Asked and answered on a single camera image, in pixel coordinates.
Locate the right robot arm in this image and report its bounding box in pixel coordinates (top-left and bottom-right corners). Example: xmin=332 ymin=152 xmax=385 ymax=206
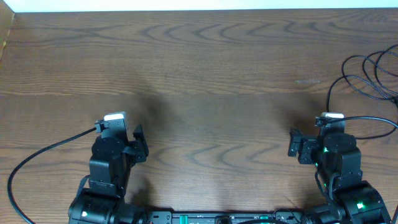
xmin=288 ymin=127 xmax=392 ymax=223

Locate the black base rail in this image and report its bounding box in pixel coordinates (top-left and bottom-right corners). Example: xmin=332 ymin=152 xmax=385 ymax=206
xmin=138 ymin=208 xmax=304 ymax=224

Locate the black left camera cable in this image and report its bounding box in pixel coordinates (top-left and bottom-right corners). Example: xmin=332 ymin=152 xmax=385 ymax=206
xmin=6 ymin=126 xmax=98 ymax=224

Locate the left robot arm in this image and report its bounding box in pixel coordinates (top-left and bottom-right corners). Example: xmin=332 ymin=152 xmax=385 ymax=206
xmin=68 ymin=125 xmax=149 ymax=224

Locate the black camera cable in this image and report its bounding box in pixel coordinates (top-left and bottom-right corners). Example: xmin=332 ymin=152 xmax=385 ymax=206
xmin=6 ymin=126 xmax=98 ymax=224
xmin=314 ymin=115 xmax=398 ymax=129

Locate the clear tape piece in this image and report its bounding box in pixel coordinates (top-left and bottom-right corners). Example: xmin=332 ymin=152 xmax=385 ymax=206
xmin=295 ymin=79 xmax=320 ymax=85

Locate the black usb cable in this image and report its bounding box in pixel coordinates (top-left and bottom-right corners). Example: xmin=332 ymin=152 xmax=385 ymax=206
xmin=325 ymin=44 xmax=398 ymax=141

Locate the black right camera cable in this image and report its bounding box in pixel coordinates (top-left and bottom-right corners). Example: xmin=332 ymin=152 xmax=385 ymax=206
xmin=314 ymin=115 xmax=398 ymax=129

